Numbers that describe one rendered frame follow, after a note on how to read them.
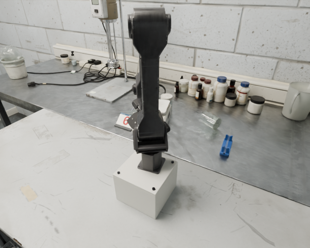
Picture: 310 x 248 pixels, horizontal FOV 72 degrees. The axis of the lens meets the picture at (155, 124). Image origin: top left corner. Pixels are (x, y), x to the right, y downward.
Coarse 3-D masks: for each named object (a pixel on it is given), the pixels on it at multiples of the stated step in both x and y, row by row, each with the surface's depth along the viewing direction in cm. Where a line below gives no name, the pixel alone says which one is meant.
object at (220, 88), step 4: (220, 76) 113; (224, 76) 112; (220, 80) 110; (224, 80) 110; (216, 84) 112; (220, 84) 111; (224, 84) 111; (216, 88) 112; (220, 88) 111; (224, 88) 111; (216, 92) 113; (220, 92) 112; (224, 92) 113; (216, 96) 114; (220, 96) 113; (224, 96) 114; (216, 100) 115; (220, 100) 115; (224, 100) 117
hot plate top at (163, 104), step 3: (159, 99) 99; (162, 99) 99; (159, 102) 97; (162, 102) 97; (165, 102) 97; (168, 102) 97; (159, 105) 94; (162, 105) 94; (165, 105) 94; (168, 105) 95; (159, 108) 92; (162, 108) 92; (165, 108) 92; (162, 111) 90; (165, 111) 90
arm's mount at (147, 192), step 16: (128, 160) 62; (128, 176) 57; (144, 176) 57; (160, 176) 57; (176, 176) 65; (128, 192) 58; (144, 192) 54; (160, 192) 55; (144, 208) 58; (160, 208) 59
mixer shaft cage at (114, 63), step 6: (108, 24) 110; (108, 30) 110; (114, 30) 113; (108, 36) 112; (114, 36) 115; (108, 42) 117; (108, 48) 119; (108, 60) 122; (114, 60) 121; (108, 66) 122; (114, 66) 120
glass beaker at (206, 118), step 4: (204, 112) 95; (208, 112) 94; (200, 116) 95; (204, 116) 93; (208, 116) 92; (212, 116) 92; (216, 116) 92; (200, 120) 95; (204, 120) 93; (208, 120) 92; (212, 120) 91; (216, 120) 90; (220, 120) 92; (208, 124) 92; (212, 124) 91; (216, 124) 91; (220, 124) 94; (212, 128) 92; (216, 128) 93
